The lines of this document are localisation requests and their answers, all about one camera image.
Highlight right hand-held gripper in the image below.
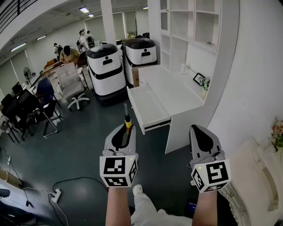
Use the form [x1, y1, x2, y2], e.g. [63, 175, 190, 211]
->
[189, 124, 230, 193]

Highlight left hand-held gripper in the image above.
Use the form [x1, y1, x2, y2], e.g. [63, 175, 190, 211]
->
[99, 123, 139, 188]

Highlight yellow black screwdriver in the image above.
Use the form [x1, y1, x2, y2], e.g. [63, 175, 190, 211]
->
[120, 103, 133, 147]

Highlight person's left forearm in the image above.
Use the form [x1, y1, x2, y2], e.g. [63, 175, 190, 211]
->
[105, 187, 133, 226]

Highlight person's right forearm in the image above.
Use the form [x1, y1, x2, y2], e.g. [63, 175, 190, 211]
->
[191, 191, 222, 226]

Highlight person's left white shoe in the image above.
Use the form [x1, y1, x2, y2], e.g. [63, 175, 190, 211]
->
[132, 185, 144, 196]

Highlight white desk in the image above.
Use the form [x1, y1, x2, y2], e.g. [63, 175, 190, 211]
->
[137, 65, 213, 154]

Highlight flowers in white vase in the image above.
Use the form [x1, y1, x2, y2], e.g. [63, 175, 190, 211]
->
[199, 76, 210, 100]

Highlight white ornate furniture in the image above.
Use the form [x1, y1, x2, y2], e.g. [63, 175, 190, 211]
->
[218, 136, 283, 226]

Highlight brown cardboard box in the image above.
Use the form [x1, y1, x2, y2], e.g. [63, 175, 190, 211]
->
[132, 65, 144, 88]

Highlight white black delivery robot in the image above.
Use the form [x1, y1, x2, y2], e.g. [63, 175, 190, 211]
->
[121, 37, 158, 89]
[85, 43, 127, 105]

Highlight black device with screen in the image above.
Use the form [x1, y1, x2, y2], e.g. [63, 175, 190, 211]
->
[185, 200, 197, 219]

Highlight person's light trousers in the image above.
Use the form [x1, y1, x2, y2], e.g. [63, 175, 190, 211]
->
[130, 193, 193, 226]

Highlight white office chair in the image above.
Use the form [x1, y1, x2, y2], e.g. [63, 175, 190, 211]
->
[54, 62, 91, 111]

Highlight pink flower bouquet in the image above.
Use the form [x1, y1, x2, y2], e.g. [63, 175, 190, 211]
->
[270, 117, 283, 153]

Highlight white power strip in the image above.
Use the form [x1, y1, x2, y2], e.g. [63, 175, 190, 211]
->
[51, 188, 62, 203]

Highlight white shelf unit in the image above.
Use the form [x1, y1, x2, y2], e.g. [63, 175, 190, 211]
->
[159, 0, 241, 73]

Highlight black office chair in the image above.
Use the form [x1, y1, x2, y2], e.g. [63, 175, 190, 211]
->
[17, 89, 42, 139]
[1, 94, 20, 143]

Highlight wooden table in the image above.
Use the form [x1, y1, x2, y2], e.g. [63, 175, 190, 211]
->
[41, 59, 65, 77]

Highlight black standing fan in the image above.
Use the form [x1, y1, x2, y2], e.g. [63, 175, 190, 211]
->
[23, 67, 34, 86]

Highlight beige cardboard box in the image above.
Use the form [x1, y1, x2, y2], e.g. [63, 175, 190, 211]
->
[0, 169, 22, 188]

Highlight black monitor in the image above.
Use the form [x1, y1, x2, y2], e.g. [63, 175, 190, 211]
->
[11, 82, 24, 95]

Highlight black cable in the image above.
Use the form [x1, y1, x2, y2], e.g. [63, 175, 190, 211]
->
[52, 176, 109, 192]

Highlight black picture frame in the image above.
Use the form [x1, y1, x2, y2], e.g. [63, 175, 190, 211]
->
[193, 72, 206, 87]

